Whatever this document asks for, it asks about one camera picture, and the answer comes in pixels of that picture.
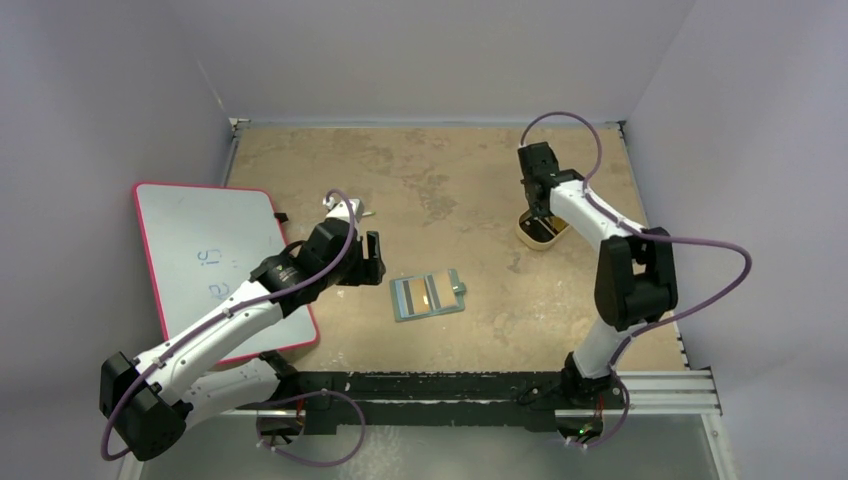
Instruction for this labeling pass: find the beige oval card tray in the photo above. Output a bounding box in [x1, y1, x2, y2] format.
[515, 210, 570, 251]

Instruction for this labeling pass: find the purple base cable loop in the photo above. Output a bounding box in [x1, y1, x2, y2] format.
[255, 388, 368, 469]

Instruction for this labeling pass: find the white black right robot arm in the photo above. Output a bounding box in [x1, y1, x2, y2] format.
[517, 142, 678, 407]

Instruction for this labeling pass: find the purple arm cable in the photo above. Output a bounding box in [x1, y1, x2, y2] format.
[100, 189, 359, 462]
[519, 111, 754, 372]

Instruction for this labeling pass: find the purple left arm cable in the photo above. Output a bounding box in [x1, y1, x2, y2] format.
[100, 189, 359, 462]

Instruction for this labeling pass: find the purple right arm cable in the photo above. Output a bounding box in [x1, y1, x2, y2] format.
[519, 111, 754, 372]

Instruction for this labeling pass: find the green leather card holder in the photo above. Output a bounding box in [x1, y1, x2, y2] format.
[389, 269, 467, 323]

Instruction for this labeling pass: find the aluminium extrusion frame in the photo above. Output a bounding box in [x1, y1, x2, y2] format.
[119, 367, 723, 480]

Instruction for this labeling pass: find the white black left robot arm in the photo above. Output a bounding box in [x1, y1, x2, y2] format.
[99, 217, 386, 461]

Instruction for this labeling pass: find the pink framed whiteboard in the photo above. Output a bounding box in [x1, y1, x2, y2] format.
[133, 183, 287, 339]

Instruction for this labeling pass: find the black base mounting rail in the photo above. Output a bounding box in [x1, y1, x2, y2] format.
[233, 349, 629, 439]

